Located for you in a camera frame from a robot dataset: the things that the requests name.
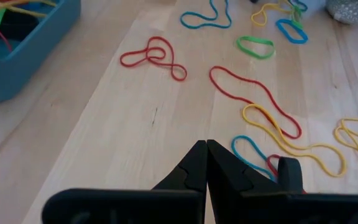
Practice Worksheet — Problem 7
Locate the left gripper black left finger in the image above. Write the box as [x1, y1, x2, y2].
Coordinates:
[152, 139, 208, 192]

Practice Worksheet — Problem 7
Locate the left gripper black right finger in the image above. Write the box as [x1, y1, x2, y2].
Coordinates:
[206, 139, 285, 224]

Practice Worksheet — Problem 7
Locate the blue rubber band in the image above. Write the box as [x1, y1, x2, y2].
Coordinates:
[180, 0, 232, 30]
[231, 135, 276, 181]
[275, 18, 309, 44]
[287, 0, 309, 12]

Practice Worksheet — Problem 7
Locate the yellow rubber band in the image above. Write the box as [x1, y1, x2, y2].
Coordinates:
[242, 103, 347, 178]
[250, 2, 295, 27]
[0, 0, 57, 18]
[334, 117, 358, 177]

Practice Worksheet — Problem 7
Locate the teal plastic bin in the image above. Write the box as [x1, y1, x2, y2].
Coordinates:
[0, 0, 82, 105]

